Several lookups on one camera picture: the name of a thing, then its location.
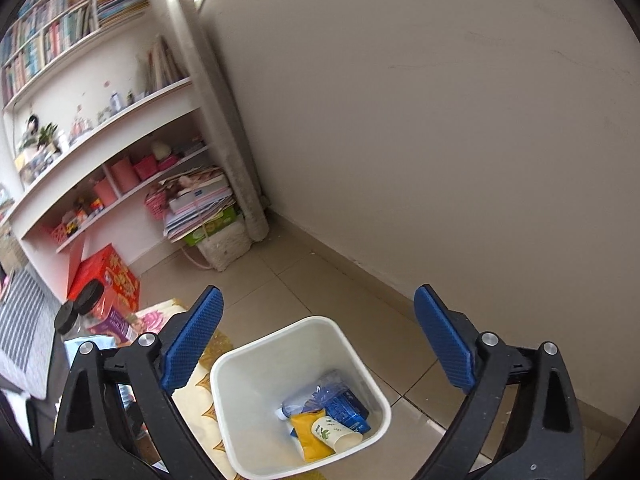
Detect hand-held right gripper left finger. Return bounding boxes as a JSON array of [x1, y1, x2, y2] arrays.
[[50, 285, 226, 480]]

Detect purple label jar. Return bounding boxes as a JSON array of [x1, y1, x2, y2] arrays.
[[75, 282, 138, 346]]

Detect stack of papers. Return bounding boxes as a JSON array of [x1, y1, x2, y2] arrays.
[[160, 165, 238, 243]]

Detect crushed clear plastic bottle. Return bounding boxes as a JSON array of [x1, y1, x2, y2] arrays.
[[276, 370, 351, 421]]

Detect stack of coloured books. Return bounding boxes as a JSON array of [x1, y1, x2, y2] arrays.
[[95, 0, 151, 28]]

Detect white woven basket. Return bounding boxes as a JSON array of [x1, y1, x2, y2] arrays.
[[197, 220, 253, 271]]

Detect doll figurine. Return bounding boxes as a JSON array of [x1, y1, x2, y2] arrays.
[[22, 115, 43, 151]]

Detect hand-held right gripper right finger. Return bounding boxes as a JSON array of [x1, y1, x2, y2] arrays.
[[412, 284, 588, 480]]

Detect white plastic bin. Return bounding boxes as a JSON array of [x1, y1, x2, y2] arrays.
[[210, 316, 392, 478]]

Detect green box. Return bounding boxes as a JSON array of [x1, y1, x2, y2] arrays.
[[182, 207, 241, 246]]

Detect striped armrest cover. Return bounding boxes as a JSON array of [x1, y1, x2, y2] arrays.
[[0, 270, 57, 386]]

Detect grey curtain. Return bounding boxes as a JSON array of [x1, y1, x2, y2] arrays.
[[135, 0, 271, 241]]

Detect standing books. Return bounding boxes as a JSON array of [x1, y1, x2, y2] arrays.
[[145, 35, 188, 91]]

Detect white bookshelf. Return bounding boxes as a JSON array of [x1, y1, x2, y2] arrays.
[[0, 0, 236, 301]]

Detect white paper cup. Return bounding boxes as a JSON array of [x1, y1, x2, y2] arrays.
[[311, 416, 364, 453]]

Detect pink cup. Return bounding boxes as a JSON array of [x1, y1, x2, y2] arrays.
[[109, 157, 141, 193], [92, 178, 118, 208]]

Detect small blue labelled box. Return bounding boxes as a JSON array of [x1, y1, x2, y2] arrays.
[[322, 389, 372, 433]]

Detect hanging pink basket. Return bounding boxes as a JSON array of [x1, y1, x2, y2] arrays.
[[145, 187, 168, 221]]

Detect red cardboard box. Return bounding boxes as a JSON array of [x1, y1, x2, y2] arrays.
[[67, 244, 142, 321]]

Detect yellow packet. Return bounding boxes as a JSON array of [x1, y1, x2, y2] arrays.
[[290, 408, 336, 462]]

